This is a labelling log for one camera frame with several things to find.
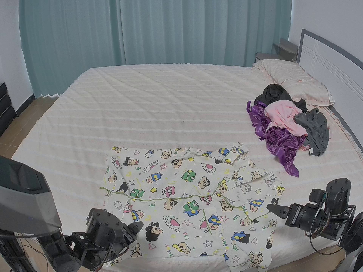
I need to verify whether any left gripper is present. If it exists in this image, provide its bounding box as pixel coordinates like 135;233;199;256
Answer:
121;221;144;246

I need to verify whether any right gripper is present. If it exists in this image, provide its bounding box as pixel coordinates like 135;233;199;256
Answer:
266;203;327;234

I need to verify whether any white printed pyjama top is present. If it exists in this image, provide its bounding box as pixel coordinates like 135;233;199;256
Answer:
99;143;285;272

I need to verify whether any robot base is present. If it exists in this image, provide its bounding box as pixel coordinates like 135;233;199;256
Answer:
344;245;361;272

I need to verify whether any bed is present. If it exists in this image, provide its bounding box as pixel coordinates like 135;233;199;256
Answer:
10;29;363;272

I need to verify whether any purple satin garment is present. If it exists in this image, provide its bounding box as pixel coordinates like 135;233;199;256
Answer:
246;101;305;178

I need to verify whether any dark grey garment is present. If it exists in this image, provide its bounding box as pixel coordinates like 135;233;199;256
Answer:
293;108;330;156

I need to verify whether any pink garment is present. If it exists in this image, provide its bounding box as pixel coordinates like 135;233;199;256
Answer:
264;100;311;151

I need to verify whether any black garment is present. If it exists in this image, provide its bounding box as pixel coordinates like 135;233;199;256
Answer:
255;84;308;111

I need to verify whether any pale pink pillow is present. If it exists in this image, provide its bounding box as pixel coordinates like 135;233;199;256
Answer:
252;59;336;106

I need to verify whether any grey bedside table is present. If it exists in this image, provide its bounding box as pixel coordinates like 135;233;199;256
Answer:
255;38;299;63

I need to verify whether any black chest of drawers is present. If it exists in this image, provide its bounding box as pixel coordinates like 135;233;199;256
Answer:
0;82;16;137

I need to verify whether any blue-green curtain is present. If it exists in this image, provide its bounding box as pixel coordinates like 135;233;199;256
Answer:
18;0;293;97

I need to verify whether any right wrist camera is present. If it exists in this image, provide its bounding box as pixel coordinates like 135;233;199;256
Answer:
309;189;327;206

